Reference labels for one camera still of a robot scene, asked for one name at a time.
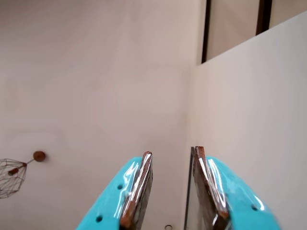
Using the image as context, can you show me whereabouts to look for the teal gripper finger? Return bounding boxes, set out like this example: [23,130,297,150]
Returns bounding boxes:
[75,150,154,230]
[193,145,282,230]

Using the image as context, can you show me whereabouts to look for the round wooden ceiling mount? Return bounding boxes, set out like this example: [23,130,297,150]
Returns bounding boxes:
[33,150,47,163]

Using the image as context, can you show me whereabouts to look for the wire cage pendant lamp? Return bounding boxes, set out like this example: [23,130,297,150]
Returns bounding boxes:
[0,158,35,199]

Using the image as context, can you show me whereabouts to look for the dark vertical frame bar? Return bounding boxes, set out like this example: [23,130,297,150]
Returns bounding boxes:
[201,0,212,64]
[255,0,273,36]

